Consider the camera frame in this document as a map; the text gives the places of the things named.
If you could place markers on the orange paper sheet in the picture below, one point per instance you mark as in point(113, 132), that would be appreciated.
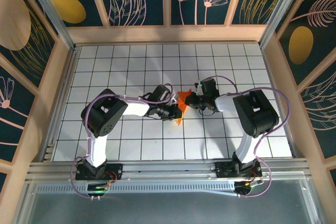
point(181, 106)

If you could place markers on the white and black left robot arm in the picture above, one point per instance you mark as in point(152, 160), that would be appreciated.
point(105, 113)

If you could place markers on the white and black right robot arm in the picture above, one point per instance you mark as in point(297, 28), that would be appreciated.
point(257, 113)

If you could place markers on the white gridded table mat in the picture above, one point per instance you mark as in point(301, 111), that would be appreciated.
point(118, 61)

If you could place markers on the grey translucent panel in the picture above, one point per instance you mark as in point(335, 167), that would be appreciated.
point(168, 208)

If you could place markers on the small black circuit board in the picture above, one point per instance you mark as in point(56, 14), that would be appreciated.
point(95, 188)
point(245, 188)

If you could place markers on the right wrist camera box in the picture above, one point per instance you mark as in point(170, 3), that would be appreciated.
point(208, 86)

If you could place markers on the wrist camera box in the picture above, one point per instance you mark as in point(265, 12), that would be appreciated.
point(208, 86)
point(161, 93)

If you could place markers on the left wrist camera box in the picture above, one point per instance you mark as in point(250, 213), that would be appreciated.
point(161, 93)

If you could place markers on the aluminium mounting rail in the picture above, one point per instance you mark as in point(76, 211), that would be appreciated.
point(168, 169)

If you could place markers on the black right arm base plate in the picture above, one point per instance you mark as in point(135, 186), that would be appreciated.
point(223, 170)

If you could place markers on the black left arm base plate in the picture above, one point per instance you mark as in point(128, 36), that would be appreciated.
point(115, 169)

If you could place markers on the aluminium side rail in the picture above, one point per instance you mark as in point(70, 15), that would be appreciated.
point(61, 103)

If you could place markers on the aluminium corner post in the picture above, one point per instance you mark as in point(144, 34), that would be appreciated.
point(51, 11)
point(280, 11)

